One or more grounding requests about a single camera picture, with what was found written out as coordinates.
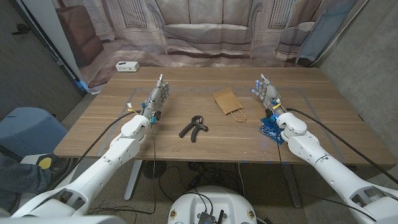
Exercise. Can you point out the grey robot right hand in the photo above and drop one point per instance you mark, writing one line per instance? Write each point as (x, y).
(270, 93)

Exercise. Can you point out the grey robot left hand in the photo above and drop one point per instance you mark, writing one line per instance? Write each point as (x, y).
(154, 99)

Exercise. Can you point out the black grip strengthener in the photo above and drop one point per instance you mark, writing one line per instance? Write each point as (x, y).
(196, 130)

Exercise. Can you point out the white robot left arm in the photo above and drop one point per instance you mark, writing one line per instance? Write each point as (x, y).
(102, 166)

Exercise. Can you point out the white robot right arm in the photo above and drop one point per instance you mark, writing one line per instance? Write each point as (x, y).
(326, 168)

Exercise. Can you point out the brown paper bag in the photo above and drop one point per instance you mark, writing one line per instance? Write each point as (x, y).
(228, 101)

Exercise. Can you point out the small white box device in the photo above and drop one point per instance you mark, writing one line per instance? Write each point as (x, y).
(127, 66)

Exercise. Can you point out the round black floor fan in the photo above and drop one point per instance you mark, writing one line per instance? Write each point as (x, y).
(154, 169)

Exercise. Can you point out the white table leg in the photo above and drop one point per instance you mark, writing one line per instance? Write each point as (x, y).
(133, 180)

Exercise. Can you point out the printed sofa room backdrop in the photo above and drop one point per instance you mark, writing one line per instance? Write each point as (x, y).
(205, 31)

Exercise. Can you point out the grey table leg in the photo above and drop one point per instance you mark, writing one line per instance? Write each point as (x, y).
(292, 186)

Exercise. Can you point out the white robot torso dome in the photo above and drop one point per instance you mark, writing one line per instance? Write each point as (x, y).
(214, 202)

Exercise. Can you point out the white board with yellow pads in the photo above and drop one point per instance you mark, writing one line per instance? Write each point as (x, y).
(45, 162)

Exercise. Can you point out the blue-grey plastic bin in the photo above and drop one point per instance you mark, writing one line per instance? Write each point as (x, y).
(28, 130)

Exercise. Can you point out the person in blue jeans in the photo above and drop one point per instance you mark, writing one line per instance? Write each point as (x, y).
(18, 180)

